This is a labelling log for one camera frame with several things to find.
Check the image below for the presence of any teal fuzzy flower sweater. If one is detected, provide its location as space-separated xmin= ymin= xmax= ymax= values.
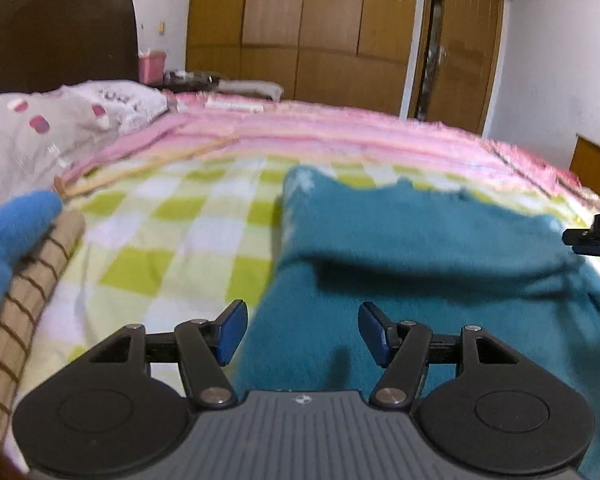
xmin=233 ymin=166 xmax=600 ymax=479

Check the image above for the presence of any wooden side desk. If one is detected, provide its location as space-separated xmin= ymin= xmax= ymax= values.
xmin=569 ymin=136 xmax=600 ymax=196

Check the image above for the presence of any green white checked plastic sheet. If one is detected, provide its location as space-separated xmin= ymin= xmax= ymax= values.
xmin=2 ymin=154 xmax=600 ymax=461

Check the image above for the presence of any beige brown checked folded cloth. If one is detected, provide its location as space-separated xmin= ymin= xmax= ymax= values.
xmin=0 ymin=210 xmax=85 ymax=445

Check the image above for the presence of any pink striped bedspread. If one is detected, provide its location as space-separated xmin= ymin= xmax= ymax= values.
xmin=62 ymin=92 xmax=600 ymax=212

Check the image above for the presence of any bright blue folded knitwear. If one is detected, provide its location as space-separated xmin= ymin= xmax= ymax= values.
xmin=0 ymin=191 xmax=62 ymax=305

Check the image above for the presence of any white paper box on bed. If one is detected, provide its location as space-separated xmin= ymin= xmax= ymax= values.
xmin=204 ymin=99 xmax=264 ymax=113

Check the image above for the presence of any grey cushion on nightstand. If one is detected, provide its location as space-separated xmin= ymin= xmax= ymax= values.
xmin=215 ymin=79 xmax=284 ymax=102

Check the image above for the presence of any brown wooden door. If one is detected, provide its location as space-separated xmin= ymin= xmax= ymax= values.
xmin=413 ymin=0 xmax=504 ymax=136

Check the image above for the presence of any grey pillow with pink dots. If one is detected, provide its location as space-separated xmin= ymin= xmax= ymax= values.
xmin=0 ymin=80 xmax=169 ymax=206

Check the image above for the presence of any pink plastic basket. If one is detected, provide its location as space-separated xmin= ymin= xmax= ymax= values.
xmin=138 ymin=50 xmax=166 ymax=84

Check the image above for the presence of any brown wooden wardrobe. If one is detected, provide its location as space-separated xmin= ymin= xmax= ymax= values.
xmin=186 ymin=0 xmax=416 ymax=115

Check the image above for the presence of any dark wooden headboard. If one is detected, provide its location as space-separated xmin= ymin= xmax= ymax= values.
xmin=0 ymin=0 xmax=140 ymax=93

